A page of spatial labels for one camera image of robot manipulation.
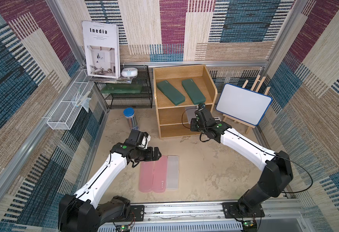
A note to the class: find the wooden easel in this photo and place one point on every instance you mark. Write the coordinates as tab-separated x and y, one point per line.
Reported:
255	87

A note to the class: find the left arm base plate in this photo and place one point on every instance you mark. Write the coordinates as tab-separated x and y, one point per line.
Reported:
136	213

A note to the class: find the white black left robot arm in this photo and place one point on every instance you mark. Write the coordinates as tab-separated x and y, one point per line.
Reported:
83	212

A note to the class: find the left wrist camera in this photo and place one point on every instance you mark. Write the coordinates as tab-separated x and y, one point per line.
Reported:
139	139

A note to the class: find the black wire mesh rack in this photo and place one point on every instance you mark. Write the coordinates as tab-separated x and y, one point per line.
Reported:
121	101

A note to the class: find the white round device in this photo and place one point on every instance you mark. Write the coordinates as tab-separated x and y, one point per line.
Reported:
129	72

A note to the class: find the wooden three-tier shelf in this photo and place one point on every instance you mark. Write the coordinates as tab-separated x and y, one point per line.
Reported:
172	119

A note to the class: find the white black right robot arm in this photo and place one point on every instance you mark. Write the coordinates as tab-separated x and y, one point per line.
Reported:
207	170

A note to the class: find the green pencil case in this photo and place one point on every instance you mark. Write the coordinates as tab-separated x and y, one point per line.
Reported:
175	96
193	91

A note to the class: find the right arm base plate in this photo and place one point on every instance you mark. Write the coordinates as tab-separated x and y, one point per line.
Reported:
236	210

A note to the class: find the green tray on rack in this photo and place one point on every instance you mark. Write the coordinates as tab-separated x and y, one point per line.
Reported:
121	89

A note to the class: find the clear pencil tube blue label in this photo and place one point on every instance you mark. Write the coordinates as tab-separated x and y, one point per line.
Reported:
129	113

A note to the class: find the aluminium front rail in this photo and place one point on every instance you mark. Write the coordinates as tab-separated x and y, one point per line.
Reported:
276	215

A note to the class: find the pink pencil case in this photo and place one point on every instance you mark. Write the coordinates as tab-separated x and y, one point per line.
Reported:
146	176
160	175

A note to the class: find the Inedia magazine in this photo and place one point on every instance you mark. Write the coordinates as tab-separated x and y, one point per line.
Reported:
101	44

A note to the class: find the small whiteboard blue frame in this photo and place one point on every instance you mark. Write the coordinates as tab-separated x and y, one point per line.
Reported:
242	104

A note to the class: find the white wire basket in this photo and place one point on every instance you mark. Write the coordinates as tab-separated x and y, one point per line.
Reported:
68	109

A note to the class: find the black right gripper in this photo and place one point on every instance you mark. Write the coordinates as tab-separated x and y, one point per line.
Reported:
201	115

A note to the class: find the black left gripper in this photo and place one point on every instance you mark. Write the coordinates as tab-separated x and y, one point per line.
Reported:
149	156

